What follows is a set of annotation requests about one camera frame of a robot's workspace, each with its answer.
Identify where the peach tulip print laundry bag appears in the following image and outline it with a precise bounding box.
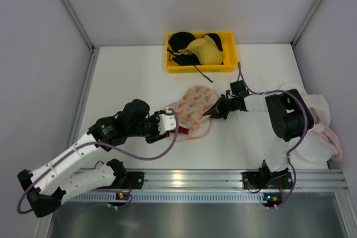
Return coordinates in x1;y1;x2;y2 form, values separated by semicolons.
168;85;219;142

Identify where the red lace bra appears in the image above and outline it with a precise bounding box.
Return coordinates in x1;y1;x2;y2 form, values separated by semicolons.
170;126;189;135

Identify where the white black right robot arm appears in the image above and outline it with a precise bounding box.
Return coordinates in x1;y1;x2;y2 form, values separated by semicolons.
203;80;314;184

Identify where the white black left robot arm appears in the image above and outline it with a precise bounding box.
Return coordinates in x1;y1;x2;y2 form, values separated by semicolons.
17;99;179;218

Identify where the yellow bra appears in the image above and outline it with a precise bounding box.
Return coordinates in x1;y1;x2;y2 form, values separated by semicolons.
178;35;224;65

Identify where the black bra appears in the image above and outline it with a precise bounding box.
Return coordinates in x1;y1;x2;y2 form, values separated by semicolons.
167;32;223;83

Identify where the yellow plastic bin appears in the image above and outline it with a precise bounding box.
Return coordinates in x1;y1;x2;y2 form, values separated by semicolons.
165;31;239;73

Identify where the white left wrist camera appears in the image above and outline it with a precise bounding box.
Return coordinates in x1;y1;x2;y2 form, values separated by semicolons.
158;109;176;134

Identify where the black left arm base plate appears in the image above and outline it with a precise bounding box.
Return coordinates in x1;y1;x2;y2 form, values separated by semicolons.
105;172;144;190

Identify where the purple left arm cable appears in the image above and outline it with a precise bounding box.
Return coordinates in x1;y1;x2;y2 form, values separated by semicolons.
16;108;180;227

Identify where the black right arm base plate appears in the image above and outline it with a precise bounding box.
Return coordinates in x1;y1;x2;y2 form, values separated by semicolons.
242;168;293;193

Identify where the white slotted cable duct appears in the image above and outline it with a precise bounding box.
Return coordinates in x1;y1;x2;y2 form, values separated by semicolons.
70;192;267;203

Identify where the aluminium front rail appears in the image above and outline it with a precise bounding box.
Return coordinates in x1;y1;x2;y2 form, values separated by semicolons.
46;168;348;192

